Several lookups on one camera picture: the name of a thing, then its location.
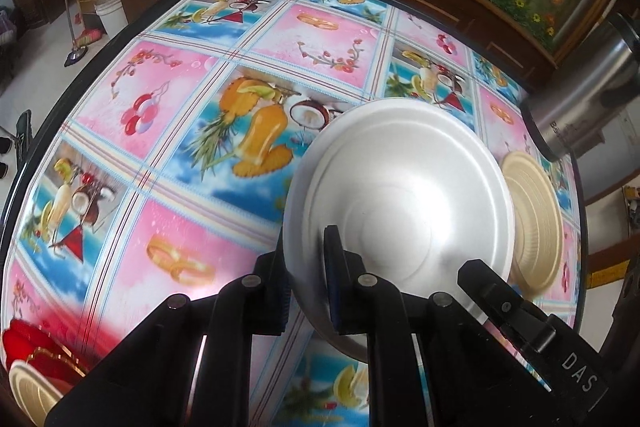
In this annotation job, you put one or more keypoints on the white plastic bucket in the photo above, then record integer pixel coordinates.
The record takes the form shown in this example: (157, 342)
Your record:
(111, 14)

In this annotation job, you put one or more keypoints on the stainless steel flask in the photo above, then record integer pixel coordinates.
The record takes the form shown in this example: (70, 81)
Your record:
(585, 97)

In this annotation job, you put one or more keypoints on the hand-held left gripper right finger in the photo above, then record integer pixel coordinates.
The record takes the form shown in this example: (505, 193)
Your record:
(332, 287)

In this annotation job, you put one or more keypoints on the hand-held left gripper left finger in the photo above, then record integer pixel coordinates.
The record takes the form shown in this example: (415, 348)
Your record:
(281, 292)

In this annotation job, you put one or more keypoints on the white paper bowl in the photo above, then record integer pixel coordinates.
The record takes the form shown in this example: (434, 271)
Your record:
(400, 187)

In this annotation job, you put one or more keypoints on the large red glass plate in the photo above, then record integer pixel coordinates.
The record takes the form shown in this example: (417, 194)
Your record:
(20, 332)

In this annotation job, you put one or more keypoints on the beige paper bowl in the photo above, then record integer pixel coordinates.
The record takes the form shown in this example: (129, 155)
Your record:
(30, 392)
(537, 217)

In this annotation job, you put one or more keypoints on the flat floor mop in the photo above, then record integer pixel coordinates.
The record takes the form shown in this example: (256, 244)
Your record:
(23, 132)

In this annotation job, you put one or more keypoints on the printed fruit tablecloth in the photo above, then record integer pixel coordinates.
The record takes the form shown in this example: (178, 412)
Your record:
(165, 72)

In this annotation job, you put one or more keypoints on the small red glass plate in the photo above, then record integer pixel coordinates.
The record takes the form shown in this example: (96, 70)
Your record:
(50, 361)

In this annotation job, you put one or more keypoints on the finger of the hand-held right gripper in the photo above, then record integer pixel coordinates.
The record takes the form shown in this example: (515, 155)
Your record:
(505, 307)

